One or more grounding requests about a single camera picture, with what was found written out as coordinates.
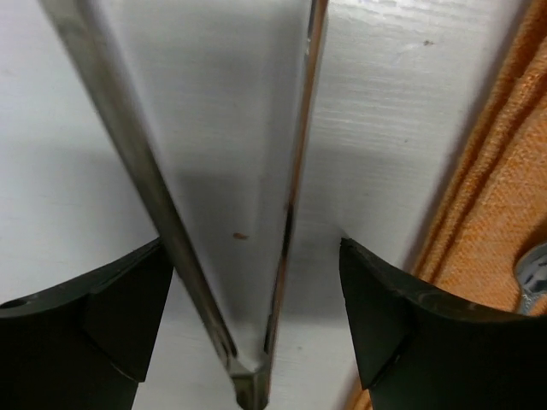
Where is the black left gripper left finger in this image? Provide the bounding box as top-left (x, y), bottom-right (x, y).
top-left (1, 239), bottom-right (174, 409)

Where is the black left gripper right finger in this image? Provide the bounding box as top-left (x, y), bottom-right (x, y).
top-left (339, 238), bottom-right (546, 409)

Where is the silver spoon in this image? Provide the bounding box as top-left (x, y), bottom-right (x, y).
top-left (514, 242), bottom-right (546, 315)

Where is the orange cloth placemat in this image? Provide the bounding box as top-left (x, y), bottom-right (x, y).
top-left (354, 1), bottom-right (546, 409)

